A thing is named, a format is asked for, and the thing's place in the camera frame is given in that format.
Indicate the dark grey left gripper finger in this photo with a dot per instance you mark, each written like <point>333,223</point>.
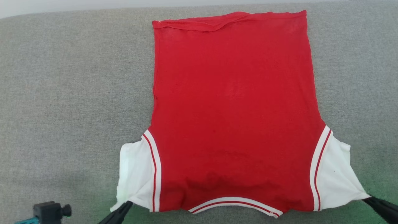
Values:
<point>116,214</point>

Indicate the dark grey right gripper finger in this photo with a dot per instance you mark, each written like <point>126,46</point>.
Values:
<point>384,208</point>

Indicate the red and white shirt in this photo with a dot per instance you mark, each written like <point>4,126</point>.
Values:
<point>233,109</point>

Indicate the grey fabric sofa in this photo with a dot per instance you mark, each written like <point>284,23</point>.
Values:
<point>74,109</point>

